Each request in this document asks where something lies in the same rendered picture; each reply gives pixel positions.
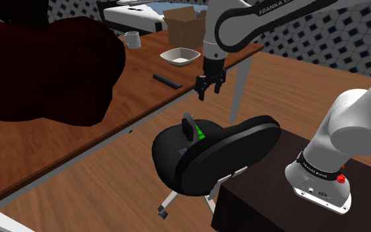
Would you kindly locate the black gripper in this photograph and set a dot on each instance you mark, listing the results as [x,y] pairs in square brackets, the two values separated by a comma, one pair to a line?
[214,66]

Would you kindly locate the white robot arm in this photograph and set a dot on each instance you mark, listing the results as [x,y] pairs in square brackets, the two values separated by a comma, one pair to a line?
[326,141]

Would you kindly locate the white square bowl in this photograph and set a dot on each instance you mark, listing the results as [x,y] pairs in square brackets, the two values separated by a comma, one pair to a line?
[180,55]

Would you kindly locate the black cylindrical stick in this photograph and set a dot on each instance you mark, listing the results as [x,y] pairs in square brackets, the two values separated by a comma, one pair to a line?
[167,81]

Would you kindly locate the green small object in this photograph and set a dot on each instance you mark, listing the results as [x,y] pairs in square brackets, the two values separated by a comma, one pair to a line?
[200,132]

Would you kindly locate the dark grey flat object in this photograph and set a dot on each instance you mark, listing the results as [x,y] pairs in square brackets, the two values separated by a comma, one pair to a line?
[188,128]

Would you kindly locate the open cardboard box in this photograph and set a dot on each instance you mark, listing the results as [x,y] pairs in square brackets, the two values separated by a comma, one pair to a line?
[185,32]

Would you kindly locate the black office chair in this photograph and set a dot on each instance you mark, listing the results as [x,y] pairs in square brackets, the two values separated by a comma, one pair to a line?
[230,154]

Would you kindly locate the wooden desk with white legs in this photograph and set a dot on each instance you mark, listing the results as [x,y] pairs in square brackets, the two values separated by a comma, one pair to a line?
[133,96]

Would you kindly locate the white mug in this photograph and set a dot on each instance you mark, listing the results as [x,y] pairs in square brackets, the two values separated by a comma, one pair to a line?
[133,40]

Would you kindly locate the dark robot stand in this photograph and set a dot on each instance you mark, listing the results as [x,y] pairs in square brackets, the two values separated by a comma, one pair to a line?
[262,199]

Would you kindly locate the dark red rounded bulky object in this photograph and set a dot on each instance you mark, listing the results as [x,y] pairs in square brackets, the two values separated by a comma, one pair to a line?
[47,70]

